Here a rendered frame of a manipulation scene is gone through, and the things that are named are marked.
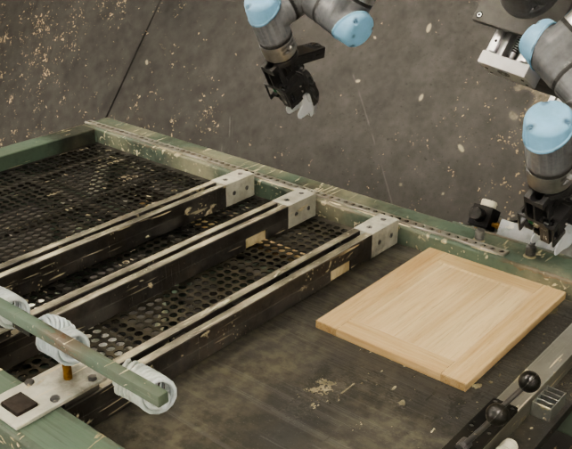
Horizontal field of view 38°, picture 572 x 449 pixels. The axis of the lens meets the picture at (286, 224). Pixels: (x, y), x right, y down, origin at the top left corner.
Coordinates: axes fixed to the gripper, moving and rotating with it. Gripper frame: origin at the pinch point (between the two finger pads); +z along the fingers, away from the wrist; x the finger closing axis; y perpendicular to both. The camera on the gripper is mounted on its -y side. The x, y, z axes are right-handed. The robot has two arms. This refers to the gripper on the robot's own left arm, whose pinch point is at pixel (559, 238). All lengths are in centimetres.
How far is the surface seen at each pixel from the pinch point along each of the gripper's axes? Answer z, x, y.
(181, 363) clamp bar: 6, -47, 61
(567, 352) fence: 27.9, 5.7, 7.1
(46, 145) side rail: 46, -178, 30
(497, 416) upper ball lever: -4.2, 12.2, 36.6
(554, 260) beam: 48, -16, -21
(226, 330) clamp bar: 12, -48, 49
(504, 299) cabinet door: 39.9, -16.4, -1.4
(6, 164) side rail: 40, -176, 44
